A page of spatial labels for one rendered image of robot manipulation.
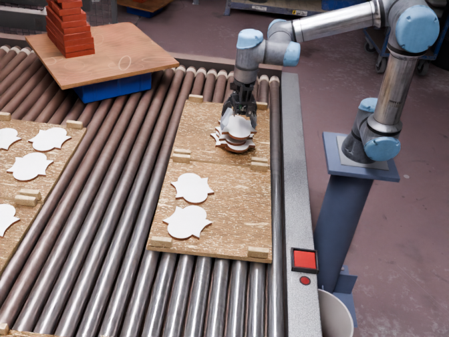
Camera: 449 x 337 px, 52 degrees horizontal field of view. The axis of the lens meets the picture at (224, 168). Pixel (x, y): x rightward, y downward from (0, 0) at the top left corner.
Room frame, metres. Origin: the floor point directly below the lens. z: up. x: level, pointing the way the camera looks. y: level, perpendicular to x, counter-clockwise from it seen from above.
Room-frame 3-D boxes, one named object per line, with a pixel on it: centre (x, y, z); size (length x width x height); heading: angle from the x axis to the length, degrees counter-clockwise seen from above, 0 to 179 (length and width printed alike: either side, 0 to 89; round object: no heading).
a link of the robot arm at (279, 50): (1.39, -0.14, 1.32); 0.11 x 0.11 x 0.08; 1
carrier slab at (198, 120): (1.50, 0.02, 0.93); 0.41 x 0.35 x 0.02; 0
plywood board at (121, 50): (1.87, 0.59, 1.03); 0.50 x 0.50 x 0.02; 37
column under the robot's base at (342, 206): (1.54, -0.53, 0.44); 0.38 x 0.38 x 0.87; 89
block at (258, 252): (0.88, -0.12, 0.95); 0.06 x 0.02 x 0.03; 90
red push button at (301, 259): (0.89, -0.25, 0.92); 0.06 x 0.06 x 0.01; 89
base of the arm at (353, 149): (1.53, -0.53, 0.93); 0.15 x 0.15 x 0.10
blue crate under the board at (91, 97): (1.81, 0.56, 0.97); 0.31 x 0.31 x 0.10; 37
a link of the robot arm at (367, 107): (1.52, -0.53, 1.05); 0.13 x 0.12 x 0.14; 1
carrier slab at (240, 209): (1.08, 0.02, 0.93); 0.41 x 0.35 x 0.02; 0
